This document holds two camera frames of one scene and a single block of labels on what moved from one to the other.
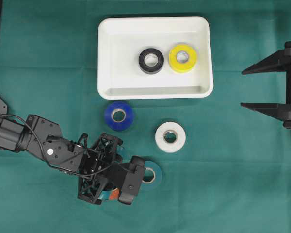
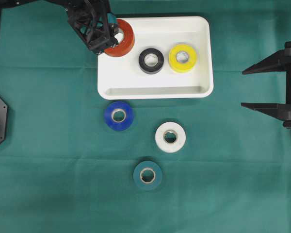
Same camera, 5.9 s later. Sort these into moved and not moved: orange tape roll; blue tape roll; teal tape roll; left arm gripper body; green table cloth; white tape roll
Moved: orange tape roll; left arm gripper body
Not moved: white tape roll; teal tape roll; green table cloth; blue tape roll
